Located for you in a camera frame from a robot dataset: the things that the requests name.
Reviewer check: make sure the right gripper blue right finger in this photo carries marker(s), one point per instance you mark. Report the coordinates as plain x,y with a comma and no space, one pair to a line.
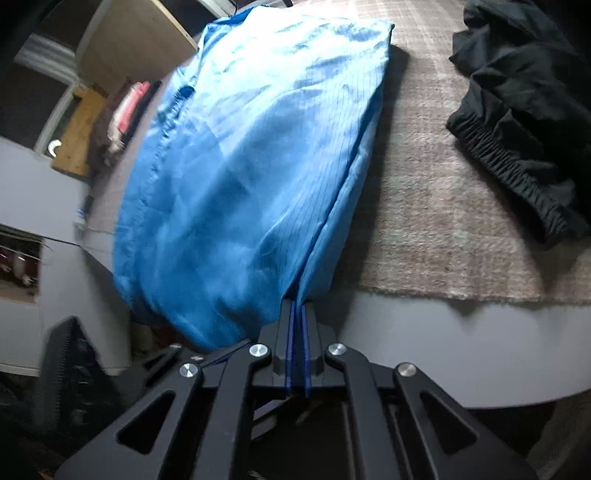
313,353

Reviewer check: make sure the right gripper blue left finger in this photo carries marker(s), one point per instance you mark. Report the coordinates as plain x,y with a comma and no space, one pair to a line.
283,350

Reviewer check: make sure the blue shiny jacket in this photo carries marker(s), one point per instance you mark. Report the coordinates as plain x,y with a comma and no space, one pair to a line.
244,186

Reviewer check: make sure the plaid woven table cloth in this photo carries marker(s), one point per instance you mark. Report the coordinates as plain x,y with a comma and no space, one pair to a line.
428,222

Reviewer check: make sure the brown folded garment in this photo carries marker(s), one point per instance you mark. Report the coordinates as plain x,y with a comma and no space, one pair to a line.
100,156

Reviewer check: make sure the orange wooden board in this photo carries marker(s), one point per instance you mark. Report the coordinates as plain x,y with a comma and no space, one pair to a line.
72,152

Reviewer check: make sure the pink folded garment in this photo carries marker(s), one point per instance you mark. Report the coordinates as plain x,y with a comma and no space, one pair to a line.
122,115

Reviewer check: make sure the black crumpled garment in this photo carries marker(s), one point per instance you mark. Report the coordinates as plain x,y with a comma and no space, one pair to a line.
525,118

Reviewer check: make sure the light wooden board panel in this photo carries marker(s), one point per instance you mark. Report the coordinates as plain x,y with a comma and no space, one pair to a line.
135,40

